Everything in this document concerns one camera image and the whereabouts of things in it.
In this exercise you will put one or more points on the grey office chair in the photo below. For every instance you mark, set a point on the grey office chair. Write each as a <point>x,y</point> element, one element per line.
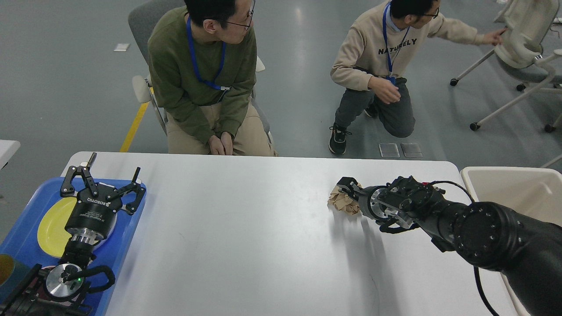
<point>142,20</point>

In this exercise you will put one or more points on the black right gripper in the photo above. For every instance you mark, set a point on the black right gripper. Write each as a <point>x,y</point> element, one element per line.
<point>369,207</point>

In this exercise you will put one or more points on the blue plastic tray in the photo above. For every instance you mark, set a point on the blue plastic tray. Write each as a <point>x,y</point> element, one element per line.
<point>21,242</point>

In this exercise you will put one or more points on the floor outlet plate right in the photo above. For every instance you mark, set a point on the floor outlet plate right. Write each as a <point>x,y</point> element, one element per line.
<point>411,150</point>

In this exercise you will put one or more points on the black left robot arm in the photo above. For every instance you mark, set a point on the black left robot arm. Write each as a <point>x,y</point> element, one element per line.
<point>64,253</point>

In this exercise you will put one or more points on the brown paper ball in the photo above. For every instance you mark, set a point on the brown paper ball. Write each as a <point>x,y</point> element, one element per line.
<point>343,202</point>

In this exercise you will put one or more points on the floor outlet plate left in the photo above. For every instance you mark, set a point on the floor outlet plate left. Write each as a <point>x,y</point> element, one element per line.
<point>389,150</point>

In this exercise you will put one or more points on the yellow plate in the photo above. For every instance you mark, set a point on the yellow plate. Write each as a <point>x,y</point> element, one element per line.
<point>52,236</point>

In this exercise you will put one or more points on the floor outlet plate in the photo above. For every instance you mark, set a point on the floor outlet plate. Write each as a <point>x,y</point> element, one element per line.
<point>389,150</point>
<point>411,150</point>

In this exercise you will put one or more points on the beige plastic bin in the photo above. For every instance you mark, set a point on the beige plastic bin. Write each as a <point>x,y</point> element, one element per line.
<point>534,192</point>

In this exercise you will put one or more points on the person in khaki trousers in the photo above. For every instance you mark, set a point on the person in khaki trousers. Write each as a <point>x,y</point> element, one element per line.
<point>202,62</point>

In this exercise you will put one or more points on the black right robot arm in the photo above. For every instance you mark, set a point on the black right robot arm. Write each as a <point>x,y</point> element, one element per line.
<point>487,235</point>

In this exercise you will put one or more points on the person in beige sweatshirt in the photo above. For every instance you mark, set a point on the person in beige sweatshirt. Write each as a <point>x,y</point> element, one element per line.
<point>373,58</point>

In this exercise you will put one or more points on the white office chair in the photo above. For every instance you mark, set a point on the white office chair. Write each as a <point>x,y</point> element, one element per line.
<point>520,54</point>

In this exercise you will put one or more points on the dark teal mug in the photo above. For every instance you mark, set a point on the dark teal mug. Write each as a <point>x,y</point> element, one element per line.
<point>12,272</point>

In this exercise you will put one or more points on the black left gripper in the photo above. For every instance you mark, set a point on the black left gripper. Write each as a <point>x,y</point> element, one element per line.
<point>93,215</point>

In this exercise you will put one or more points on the white side table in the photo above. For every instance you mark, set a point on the white side table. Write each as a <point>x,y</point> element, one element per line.
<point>7,149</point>

